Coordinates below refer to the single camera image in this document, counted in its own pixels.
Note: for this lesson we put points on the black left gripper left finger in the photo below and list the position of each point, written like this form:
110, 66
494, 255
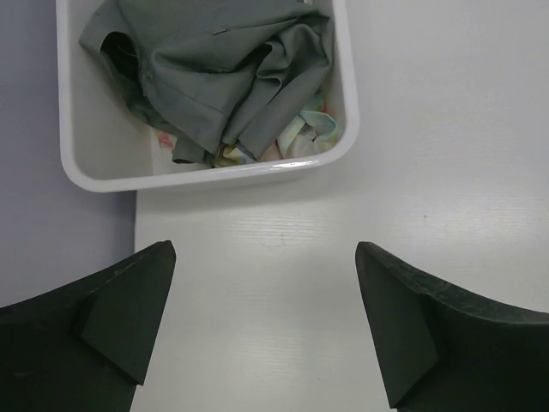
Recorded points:
87, 345

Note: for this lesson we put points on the pastel tie-dye skirt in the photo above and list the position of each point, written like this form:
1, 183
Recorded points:
312, 132

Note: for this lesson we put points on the white plastic bin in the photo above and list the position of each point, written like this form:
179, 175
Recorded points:
106, 149

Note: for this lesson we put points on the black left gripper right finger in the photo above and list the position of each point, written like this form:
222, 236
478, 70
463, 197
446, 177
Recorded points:
441, 347

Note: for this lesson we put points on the grey pleated skirt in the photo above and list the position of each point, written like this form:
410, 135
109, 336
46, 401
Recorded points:
213, 74

